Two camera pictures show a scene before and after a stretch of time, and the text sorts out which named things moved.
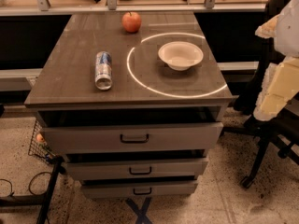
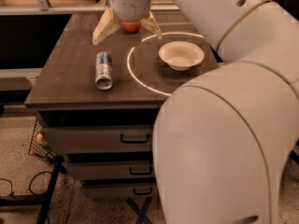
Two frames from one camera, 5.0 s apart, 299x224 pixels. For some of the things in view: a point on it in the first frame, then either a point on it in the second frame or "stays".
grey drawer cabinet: (132, 102) stays
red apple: (132, 21) stays
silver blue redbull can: (104, 70) stays
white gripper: (288, 32) to (127, 7)
